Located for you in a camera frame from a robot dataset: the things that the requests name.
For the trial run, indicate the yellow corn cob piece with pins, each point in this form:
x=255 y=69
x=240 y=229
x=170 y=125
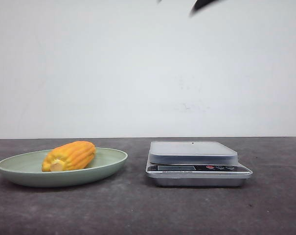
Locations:
x=71 y=156

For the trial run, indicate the silver digital kitchen scale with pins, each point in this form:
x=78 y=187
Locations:
x=195 y=164

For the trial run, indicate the green oval plate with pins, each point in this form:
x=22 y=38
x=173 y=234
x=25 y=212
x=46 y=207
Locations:
x=25 y=169

